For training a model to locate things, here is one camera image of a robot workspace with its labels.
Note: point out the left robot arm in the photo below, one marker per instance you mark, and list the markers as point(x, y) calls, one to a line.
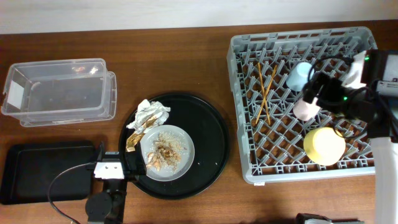
point(108, 205)

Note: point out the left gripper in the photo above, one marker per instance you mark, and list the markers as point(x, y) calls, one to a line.
point(116, 154)

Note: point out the crumpled white napkin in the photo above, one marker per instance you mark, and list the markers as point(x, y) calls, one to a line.
point(148, 116)

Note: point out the clear plastic bin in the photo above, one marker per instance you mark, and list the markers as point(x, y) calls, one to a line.
point(56, 92)

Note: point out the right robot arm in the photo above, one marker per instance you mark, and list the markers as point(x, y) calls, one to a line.
point(380, 75)

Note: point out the grey dishwasher rack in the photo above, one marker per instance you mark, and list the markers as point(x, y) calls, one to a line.
point(274, 153)

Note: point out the pink cup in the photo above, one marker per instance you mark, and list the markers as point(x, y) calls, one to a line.
point(304, 111)

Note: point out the black rectangular tray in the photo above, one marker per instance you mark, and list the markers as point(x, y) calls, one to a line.
point(30, 168)

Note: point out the wooden chopstick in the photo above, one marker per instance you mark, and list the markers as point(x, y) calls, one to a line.
point(270, 82)
point(263, 104)

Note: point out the yellow bowl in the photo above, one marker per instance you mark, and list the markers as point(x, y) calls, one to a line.
point(323, 146)

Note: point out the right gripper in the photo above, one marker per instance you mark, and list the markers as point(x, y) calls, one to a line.
point(329, 84)

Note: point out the round black tray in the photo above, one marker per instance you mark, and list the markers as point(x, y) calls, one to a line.
point(210, 135)

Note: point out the food scraps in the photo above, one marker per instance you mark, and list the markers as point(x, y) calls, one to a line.
point(167, 152)

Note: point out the light blue cup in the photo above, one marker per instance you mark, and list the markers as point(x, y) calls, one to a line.
point(298, 77)

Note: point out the grey plate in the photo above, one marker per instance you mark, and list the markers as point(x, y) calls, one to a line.
point(167, 174)

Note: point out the gold foil wrapper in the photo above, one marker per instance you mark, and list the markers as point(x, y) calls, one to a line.
point(138, 134)

